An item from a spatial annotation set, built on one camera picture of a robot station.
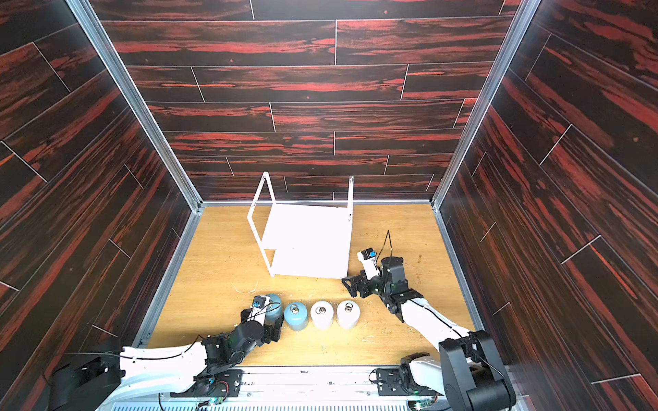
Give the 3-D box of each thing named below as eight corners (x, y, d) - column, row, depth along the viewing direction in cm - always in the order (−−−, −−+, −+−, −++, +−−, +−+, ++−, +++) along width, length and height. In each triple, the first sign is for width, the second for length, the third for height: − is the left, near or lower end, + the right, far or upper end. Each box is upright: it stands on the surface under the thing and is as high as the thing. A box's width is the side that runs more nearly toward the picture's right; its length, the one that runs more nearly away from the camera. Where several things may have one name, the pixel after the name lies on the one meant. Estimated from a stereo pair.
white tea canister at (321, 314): (311, 330, 85) (309, 321, 79) (312, 310, 90) (310, 300, 83) (333, 330, 85) (333, 321, 79) (333, 310, 90) (333, 300, 83)
